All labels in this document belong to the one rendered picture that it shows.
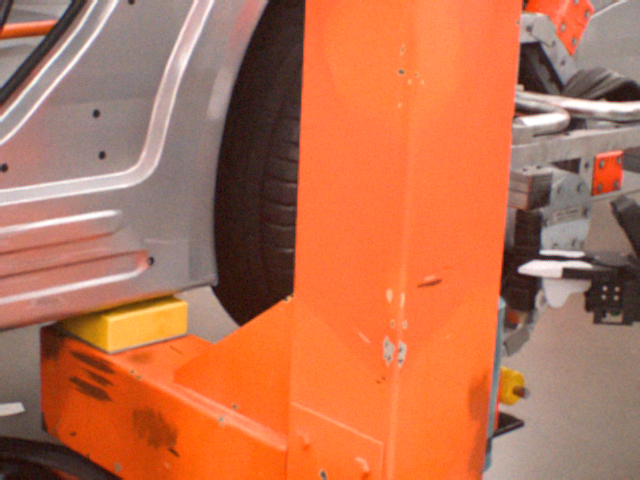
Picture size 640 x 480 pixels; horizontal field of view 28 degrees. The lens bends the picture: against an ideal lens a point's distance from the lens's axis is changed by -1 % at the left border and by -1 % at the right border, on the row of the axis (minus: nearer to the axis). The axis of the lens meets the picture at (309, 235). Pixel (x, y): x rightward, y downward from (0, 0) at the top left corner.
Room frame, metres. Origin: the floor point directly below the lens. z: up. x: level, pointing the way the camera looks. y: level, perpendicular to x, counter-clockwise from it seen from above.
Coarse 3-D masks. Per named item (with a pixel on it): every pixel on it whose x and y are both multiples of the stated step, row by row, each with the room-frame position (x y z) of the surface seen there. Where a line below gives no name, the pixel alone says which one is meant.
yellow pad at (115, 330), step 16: (128, 304) 1.69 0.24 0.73; (144, 304) 1.69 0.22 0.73; (160, 304) 1.70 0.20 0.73; (176, 304) 1.70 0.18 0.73; (64, 320) 1.70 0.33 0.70; (80, 320) 1.67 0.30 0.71; (96, 320) 1.65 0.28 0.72; (112, 320) 1.63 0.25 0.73; (128, 320) 1.65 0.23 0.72; (144, 320) 1.66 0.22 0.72; (160, 320) 1.68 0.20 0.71; (176, 320) 1.70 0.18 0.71; (80, 336) 1.67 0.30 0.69; (96, 336) 1.65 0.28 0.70; (112, 336) 1.63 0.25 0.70; (128, 336) 1.65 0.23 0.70; (144, 336) 1.66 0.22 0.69; (160, 336) 1.68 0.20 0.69; (176, 336) 1.70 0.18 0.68; (112, 352) 1.63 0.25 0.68
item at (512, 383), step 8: (504, 368) 2.02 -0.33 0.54; (504, 376) 2.00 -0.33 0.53; (512, 376) 1.99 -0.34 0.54; (520, 376) 2.00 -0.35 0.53; (504, 384) 1.98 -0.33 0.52; (512, 384) 1.99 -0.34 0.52; (520, 384) 2.01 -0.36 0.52; (504, 392) 1.98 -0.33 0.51; (512, 392) 1.99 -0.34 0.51; (520, 392) 1.98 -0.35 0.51; (528, 392) 1.98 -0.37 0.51; (504, 400) 1.98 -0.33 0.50; (512, 400) 1.99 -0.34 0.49
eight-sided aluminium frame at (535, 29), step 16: (528, 16) 1.95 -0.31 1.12; (544, 16) 1.98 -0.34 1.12; (528, 32) 1.96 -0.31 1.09; (544, 32) 1.98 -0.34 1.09; (528, 48) 2.03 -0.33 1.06; (544, 48) 1.98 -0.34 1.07; (560, 48) 2.01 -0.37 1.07; (528, 64) 2.04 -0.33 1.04; (544, 64) 2.01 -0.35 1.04; (560, 64) 2.03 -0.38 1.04; (544, 80) 2.06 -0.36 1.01; (560, 80) 2.02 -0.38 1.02; (576, 128) 2.08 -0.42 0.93; (592, 128) 2.08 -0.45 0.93; (576, 160) 2.07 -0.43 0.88; (592, 160) 2.09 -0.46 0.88; (592, 176) 2.09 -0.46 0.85; (544, 304) 2.03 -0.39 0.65; (512, 336) 1.97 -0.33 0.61; (528, 336) 2.00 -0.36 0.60; (512, 352) 1.97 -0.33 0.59
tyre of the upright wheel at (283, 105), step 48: (288, 0) 1.98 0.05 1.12; (288, 48) 1.87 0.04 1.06; (240, 96) 1.87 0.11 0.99; (288, 96) 1.81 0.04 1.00; (240, 144) 1.83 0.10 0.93; (288, 144) 1.77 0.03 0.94; (240, 192) 1.82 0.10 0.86; (288, 192) 1.75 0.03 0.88; (240, 240) 1.82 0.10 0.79; (288, 240) 1.75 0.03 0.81; (240, 288) 1.87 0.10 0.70; (288, 288) 1.77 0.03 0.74
